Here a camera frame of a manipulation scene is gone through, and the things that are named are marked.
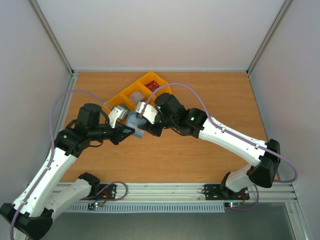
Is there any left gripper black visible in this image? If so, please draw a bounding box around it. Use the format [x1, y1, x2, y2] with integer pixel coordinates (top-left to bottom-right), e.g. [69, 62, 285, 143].
[89, 120, 136, 146]

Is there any blue leather card holder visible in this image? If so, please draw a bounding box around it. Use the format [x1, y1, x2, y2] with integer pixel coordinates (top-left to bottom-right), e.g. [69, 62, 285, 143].
[125, 111, 147, 139]

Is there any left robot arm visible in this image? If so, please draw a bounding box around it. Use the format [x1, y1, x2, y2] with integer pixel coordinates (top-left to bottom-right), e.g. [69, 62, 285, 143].
[0, 103, 135, 240]

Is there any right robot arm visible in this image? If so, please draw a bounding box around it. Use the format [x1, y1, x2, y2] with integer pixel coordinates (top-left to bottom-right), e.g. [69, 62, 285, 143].
[135, 93, 281, 200]

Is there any white card in bin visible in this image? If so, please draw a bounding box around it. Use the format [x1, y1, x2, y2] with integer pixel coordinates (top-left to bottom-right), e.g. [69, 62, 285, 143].
[128, 90, 145, 104]

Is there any red card in bin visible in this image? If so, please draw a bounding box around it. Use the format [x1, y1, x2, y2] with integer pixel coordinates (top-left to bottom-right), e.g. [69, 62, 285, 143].
[145, 81, 160, 92]

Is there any yellow bin left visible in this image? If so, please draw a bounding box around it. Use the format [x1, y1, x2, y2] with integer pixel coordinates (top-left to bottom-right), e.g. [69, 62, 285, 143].
[103, 93, 136, 124]

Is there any yellow bin middle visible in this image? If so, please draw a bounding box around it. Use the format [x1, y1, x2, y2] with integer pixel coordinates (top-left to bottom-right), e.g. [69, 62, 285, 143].
[120, 82, 152, 110]

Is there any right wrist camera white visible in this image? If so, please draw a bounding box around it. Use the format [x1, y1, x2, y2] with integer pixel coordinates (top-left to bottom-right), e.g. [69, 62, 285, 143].
[135, 101, 158, 124]

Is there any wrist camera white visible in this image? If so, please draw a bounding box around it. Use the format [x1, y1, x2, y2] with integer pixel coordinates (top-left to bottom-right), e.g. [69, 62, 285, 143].
[135, 101, 158, 124]
[108, 105, 129, 129]

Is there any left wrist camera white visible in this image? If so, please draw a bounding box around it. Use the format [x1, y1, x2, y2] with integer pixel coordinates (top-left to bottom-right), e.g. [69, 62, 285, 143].
[108, 105, 129, 129]

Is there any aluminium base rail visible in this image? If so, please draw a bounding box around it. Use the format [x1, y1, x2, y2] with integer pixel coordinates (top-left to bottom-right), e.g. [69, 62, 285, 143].
[24, 181, 298, 204]

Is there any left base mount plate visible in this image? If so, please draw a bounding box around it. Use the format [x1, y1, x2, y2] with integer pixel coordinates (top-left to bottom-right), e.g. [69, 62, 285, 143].
[83, 183, 117, 201]

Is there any base mount plate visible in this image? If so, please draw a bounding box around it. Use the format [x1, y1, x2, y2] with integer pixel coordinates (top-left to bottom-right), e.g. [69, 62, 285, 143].
[201, 184, 250, 201]
[83, 183, 117, 201]

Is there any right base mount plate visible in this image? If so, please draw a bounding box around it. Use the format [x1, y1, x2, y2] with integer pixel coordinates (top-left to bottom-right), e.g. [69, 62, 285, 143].
[201, 184, 250, 201]

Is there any slotted cable duct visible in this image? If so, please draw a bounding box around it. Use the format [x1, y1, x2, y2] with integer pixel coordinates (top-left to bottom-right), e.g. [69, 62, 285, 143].
[64, 202, 225, 214]

